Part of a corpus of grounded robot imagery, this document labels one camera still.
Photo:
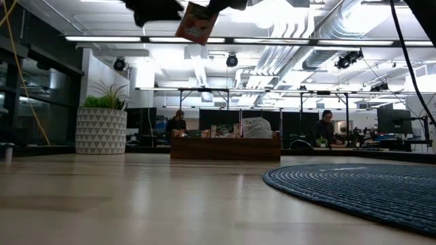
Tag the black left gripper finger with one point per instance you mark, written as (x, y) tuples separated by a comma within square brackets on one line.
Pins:
[(153, 8), (231, 4)]

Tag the white orange tea packet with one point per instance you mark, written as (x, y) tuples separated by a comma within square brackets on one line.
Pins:
[(257, 128)]

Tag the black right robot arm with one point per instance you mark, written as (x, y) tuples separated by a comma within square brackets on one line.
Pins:
[(427, 13)]

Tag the wooden compartment tea box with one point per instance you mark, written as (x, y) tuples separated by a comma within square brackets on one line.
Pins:
[(225, 149)]

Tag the long ceiling light bar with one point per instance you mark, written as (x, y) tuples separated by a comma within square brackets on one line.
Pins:
[(170, 39)]

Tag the black round ceiling fixture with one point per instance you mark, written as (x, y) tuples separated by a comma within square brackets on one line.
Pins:
[(232, 60), (119, 64)]

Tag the black computer monitor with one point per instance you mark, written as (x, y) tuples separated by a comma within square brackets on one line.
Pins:
[(143, 119), (395, 121)]

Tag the person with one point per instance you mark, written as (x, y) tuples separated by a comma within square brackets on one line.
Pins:
[(325, 129), (177, 124)]

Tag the black ceiling spotlight cluster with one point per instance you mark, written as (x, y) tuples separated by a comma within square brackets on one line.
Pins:
[(379, 87), (347, 59)]

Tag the black partition panel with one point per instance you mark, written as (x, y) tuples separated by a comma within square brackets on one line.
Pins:
[(293, 120)]

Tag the succulent in patterned white pot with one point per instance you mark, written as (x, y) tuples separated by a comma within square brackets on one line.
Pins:
[(100, 131)]

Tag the black office chair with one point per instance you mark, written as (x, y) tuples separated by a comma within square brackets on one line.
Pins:
[(299, 144)]

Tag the small potted plant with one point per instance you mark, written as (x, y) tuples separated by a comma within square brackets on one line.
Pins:
[(322, 141)]

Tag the small white cylinder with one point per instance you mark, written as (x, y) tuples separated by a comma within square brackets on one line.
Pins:
[(8, 153)]

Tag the dark office desk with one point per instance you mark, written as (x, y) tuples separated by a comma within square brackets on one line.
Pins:
[(408, 143)]

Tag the round dark blue placemat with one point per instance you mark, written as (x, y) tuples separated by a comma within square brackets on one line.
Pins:
[(368, 194)]

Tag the silver ventilation duct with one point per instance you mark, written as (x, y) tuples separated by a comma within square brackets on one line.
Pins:
[(323, 47)]

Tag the black workstation frame with lights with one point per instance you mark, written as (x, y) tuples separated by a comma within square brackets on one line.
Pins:
[(323, 92)]

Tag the black aluminium table frame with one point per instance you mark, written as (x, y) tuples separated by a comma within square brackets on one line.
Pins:
[(146, 149)]

